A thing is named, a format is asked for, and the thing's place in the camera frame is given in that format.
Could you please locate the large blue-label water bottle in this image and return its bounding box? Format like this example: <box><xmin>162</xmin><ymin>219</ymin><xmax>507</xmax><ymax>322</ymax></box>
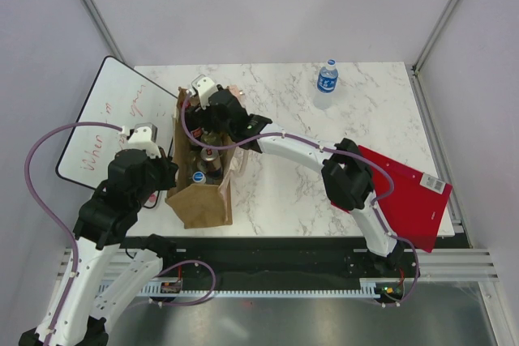
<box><xmin>314</xmin><ymin>59</ymin><xmax>339</xmax><ymax>110</ymax></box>

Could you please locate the glass Coca-Cola bottle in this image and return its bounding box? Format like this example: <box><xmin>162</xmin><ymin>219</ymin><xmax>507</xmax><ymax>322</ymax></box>
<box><xmin>185</xmin><ymin>105</ymin><xmax>205</xmax><ymax>141</ymax></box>

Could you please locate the red plastic clipboard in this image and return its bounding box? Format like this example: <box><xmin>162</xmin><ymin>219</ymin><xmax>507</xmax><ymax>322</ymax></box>
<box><xmin>321</xmin><ymin>139</ymin><xmax>453</xmax><ymax>258</ymax></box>

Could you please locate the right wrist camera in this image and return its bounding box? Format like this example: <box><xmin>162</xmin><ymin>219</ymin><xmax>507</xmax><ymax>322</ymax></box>
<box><xmin>187</xmin><ymin>75</ymin><xmax>218</xmax><ymax>109</ymax></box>

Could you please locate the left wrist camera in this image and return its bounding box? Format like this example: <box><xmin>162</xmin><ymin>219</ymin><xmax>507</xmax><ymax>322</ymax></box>
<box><xmin>119</xmin><ymin>123</ymin><xmax>161</xmax><ymax>159</ymax></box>

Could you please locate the clear glass bottle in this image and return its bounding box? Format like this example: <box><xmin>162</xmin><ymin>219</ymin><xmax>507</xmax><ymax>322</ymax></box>
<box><xmin>200</xmin><ymin>130</ymin><xmax>223</xmax><ymax>152</ymax></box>
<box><xmin>187</xmin><ymin>151</ymin><xmax>200</xmax><ymax>179</ymax></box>

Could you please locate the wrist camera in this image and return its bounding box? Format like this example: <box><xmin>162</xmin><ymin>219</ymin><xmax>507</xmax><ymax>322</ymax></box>
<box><xmin>119</xmin><ymin>123</ymin><xmax>161</xmax><ymax>159</ymax></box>
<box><xmin>187</xmin><ymin>75</ymin><xmax>218</xmax><ymax>109</ymax></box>

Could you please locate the small blue-label water bottle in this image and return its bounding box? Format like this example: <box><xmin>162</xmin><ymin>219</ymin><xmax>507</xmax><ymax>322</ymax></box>
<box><xmin>191</xmin><ymin>171</ymin><xmax>217</xmax><ymax>185</ymax></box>

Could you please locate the tan canvas tote bag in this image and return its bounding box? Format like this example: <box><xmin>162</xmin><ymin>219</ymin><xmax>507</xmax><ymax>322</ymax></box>
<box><xmin>165</xmin><ymin>88</ymin><xmax>249</xmax><ymax>229</ymax></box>

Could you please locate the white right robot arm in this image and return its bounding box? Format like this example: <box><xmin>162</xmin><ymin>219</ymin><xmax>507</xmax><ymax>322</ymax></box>
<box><xmin>186</xmin><ymin>86</ymin><xmax>407</xmax><ymax>276</ymax></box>

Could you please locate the white slotted cable duct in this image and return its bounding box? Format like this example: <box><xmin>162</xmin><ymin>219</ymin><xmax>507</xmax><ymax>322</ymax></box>
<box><xmin>136</xmin><ymin>280</ymin><xmax>405</xmax><ymax>299</ymax></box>

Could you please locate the white whiteboard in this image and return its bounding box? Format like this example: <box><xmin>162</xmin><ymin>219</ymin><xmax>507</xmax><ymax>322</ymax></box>
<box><xmin>56</xmin><ymin>56</ymin><xmax>177</xmax><ymax>189</ymax></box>

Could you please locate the Red Bull can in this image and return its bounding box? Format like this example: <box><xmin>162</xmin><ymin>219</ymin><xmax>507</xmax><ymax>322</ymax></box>
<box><xmin>200</xmin><ymin>147</ymin><xmax>223</xmax><ymax>180</ymax></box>

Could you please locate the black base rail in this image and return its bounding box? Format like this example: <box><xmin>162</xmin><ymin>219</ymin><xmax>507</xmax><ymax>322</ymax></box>
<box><xmin>121</xmin><ymin>234</ymin><xmax>422</xmax><ymax>293</ymax></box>

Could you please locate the pink power cube adapter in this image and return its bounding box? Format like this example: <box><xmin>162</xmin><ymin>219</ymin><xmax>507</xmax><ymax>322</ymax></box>
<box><xmin>227</xmin><ymin>85</ymin><xmax>244</xmax><ymax>98</ymax></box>

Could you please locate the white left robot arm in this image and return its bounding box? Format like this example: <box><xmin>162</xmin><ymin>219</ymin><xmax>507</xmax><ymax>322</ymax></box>
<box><xmin>19</xmin><ymin>148</ymin><xmax>178</xmax><ymax>345</ymax></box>

